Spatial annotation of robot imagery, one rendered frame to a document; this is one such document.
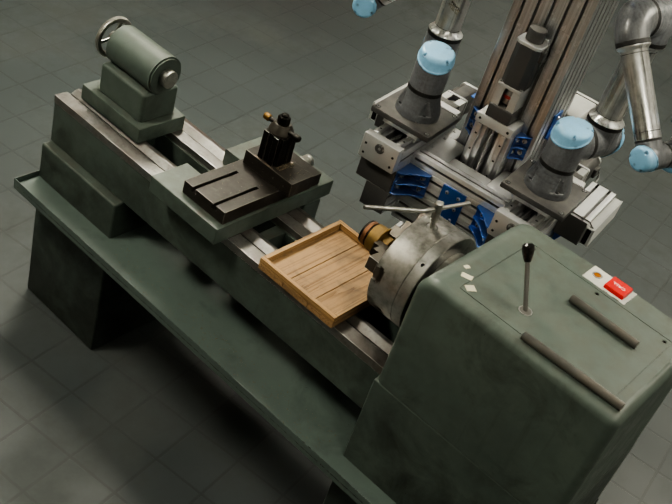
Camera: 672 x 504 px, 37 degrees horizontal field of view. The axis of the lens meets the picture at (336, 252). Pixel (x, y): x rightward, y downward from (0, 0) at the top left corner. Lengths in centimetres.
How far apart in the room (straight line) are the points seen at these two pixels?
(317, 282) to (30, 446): 116
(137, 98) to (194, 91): 209
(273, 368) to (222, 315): 26
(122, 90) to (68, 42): 226
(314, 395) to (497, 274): 79
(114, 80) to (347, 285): 105
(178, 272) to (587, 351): 146
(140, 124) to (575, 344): 160
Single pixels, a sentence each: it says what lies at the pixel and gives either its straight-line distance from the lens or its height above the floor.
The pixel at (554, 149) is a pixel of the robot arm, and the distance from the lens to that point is 313.
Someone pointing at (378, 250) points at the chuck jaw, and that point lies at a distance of 277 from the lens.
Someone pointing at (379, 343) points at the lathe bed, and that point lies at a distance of 288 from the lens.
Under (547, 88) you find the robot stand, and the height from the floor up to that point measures 139.
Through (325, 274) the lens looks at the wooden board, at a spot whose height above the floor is 89.
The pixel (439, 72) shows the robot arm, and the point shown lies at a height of 134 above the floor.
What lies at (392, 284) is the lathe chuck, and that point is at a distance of 268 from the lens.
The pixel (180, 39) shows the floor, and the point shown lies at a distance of 588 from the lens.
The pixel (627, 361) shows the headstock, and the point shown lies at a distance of 256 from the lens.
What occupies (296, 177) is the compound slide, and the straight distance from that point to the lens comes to 311.
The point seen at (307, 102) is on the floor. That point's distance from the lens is 559.
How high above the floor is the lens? 274
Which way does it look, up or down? 37 degrees down
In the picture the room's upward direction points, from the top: 19 degrees clockwise
